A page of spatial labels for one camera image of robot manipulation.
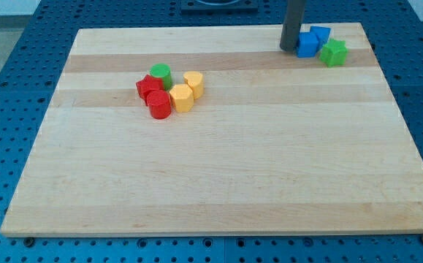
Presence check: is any red cylinder block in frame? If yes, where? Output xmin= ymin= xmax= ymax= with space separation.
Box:
xmin=146 ymin=90 xmax=171 ymax=119

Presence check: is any yellow heart block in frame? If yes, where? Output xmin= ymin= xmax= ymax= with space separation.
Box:
xmin=183 ymin=71 xmax=205 ymax=99

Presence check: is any yellow hexagon block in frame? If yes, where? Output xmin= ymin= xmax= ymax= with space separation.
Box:
xmin=169 ymin=84 xmax=194 ymax=113

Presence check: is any wooden board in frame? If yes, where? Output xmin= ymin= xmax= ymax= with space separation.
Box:
xmin=0 ymin=23 xmax=423 ymax=237

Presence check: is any red star block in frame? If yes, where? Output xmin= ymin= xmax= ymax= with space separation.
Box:
xmin=136 ymin=75 xmax=164 ymax=106

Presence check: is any blue cube block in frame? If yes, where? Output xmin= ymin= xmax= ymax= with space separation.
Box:
xmin=297 ymin=32 xmax=319 ymax=58

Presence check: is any green cylinder block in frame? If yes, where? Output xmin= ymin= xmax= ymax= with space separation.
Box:
xmin=150 ymin=63 xmax=172 ymax=91

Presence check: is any blue block behind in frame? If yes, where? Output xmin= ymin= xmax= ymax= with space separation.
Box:
xmin=310 ymin=26 xmax=331 ymax=50

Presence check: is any green star block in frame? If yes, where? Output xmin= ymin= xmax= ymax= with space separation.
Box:
xmin=319 ymin=39 xmax=348 ymax=67

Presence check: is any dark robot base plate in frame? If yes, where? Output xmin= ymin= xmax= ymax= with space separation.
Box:
xmin=179 ymin=0 xmax=259 ymax=13

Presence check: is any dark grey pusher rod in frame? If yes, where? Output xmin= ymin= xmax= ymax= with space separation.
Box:
xmin=280 ymin=0 xmax=307 ymax=53

